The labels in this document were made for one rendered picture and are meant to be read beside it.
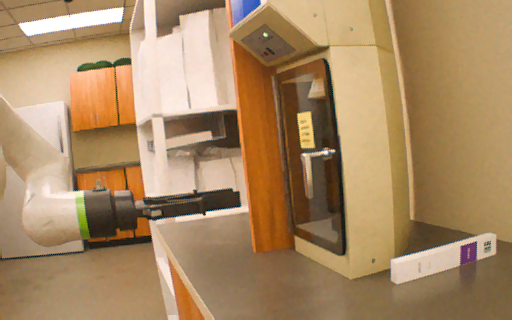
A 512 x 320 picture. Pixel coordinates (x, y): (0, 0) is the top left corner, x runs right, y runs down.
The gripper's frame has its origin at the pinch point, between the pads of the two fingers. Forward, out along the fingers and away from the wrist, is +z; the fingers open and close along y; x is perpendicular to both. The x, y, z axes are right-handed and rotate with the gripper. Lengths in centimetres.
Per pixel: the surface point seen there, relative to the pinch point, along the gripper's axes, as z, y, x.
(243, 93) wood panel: 15.8, 31.7, -20.5
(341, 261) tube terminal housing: 23.6, -1.9, 16.7
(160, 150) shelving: 2, 110, -4
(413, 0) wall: 66, 20, -45
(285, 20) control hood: 15.0, -4.1, -32.6
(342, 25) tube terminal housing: 26.8, -5.1, -31.4
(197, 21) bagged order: 24, 124, -59
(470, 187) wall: 67, 3, 8
